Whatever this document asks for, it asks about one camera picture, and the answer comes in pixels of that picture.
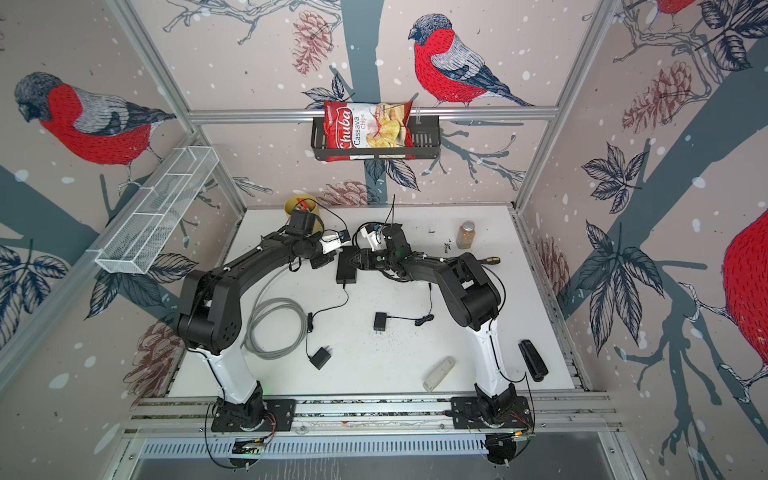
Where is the black ribbed power brick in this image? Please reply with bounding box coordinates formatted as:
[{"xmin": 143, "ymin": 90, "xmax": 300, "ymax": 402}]
[{"xmin": 336, "ymin": 246, "xmax": 358, "ymax": 285}]

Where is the black wall plug adapter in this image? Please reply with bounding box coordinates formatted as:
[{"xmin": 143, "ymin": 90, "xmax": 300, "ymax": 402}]
[{"xmin": 304, "ymin": 284, "xmax": 350, "ymax": 370}]

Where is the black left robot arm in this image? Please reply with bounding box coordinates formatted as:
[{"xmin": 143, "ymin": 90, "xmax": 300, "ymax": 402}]
[{"xmin": 173, "ymin": 210, "xmax": 351, "ymax": 407}]

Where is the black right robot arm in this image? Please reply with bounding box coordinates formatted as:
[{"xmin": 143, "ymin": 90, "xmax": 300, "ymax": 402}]
[{"xmin": 352, "ymin": 222, "xmax": 516, "ymax": 422}]

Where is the yellow pen cup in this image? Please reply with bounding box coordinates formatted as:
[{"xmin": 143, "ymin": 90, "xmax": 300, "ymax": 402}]
[{"xmin": 284, "ymin": 193, "xmax": 321, "ymax": 218}]

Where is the red cassava chips bag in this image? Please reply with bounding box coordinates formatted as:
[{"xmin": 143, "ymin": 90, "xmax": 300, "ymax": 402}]
[{"xmin": 323, "ymin": 101, "xmax": 414, "ymax": 150}]

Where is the beige power strip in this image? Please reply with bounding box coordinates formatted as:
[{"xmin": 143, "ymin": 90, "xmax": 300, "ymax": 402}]
[{"xmin": 422, "ymin": 356, "xmax": 456, "ymax": 392}]

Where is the black stapler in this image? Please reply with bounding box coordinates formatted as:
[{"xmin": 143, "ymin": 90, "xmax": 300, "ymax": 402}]
[{"xmin": 518, "ymin": 339, "xmax": 549, "ymax": 382}]

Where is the black wire wall basket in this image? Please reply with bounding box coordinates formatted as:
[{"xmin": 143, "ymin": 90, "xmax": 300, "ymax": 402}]
[{"xmin": 310, "ymin": 116, "xmax": 441, "ymax": 161}]

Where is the white mesh wall shelf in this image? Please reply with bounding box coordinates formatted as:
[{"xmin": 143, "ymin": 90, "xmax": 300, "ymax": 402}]
[{"xmin": 95, "ymin": 146, "xmax": 219, "ymax": 274}]

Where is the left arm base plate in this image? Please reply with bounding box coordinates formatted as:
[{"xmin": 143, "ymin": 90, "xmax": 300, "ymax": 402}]
[{"xmin": 210, "ymin": 397, "xmax": 297, "ymax": 433}]

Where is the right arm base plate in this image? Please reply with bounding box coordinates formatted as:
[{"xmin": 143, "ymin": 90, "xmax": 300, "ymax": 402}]
[{"xmin": 445, "ymin": 396, "xmax": 534, "ymax": 431}]

